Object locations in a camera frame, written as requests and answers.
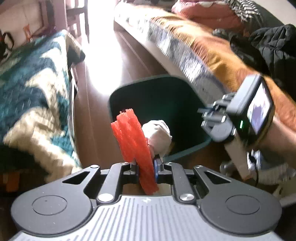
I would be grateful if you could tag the dark green trash bin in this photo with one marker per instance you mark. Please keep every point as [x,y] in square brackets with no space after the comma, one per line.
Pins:
[161,97]

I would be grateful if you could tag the teal patterned quilt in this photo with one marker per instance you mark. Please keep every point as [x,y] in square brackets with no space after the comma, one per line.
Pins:
[34,92]

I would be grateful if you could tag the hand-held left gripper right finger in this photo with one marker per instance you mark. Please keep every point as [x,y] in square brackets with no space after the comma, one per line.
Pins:
[155,168]

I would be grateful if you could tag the white bed frame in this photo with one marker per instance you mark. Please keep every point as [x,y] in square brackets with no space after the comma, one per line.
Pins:
[143,48]

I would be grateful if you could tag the red foam net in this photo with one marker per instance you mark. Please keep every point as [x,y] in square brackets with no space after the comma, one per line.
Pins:
[136,148]

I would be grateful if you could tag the person's right forearm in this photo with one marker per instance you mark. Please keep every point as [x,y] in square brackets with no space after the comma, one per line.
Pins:
[277,143]

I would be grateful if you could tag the black quilted jacket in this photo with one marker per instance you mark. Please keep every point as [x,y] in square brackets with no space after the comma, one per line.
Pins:
[272,46]

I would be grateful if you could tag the black orange backpack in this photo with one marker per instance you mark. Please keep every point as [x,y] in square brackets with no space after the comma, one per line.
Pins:
[4,46]

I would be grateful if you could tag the black white striped cloth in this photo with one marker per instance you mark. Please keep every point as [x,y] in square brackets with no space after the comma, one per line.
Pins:
[245,9]

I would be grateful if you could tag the bed with orange quilt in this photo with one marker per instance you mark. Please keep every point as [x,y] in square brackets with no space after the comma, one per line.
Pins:
[208,53]

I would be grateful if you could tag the wooden chair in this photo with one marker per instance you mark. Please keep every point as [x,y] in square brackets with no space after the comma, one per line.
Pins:
[81,20]

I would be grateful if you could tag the small orange pouch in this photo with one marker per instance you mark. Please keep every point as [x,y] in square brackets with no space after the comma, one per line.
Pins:
[26,31]

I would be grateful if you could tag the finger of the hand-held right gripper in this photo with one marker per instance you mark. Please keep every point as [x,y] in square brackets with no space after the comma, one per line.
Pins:
[212,115]
[223,100]

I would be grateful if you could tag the dark grey cloth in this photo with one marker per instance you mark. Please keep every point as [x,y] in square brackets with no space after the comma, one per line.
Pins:
[270,16]

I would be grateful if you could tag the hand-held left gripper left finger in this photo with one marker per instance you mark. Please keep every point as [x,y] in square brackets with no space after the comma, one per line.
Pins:
[129,172]

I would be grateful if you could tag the white tissue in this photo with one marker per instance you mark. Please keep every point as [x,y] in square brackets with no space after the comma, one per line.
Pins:
[157,134]

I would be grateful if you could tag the pink wooden desk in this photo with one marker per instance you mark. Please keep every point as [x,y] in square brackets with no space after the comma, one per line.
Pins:
[66,14]

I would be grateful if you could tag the orange box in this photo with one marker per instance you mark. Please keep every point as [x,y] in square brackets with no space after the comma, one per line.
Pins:
[11,185]

